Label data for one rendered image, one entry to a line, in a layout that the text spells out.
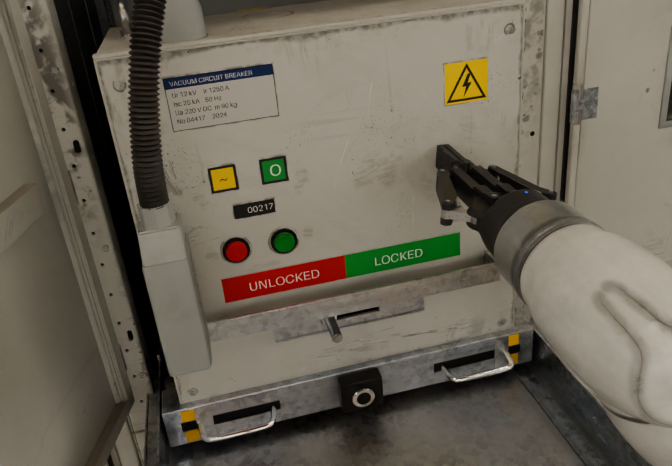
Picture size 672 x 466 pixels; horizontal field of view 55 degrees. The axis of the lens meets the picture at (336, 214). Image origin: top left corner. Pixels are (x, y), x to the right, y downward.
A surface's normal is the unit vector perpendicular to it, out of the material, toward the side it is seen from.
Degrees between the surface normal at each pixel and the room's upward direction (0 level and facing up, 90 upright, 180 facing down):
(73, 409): 90
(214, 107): 90
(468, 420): 0
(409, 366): 90
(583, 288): 45
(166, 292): 90
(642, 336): 40
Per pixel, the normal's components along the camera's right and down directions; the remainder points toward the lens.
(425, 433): -0.09, -0.90
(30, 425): 0.99, -0.06
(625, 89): 0.23, 0.40
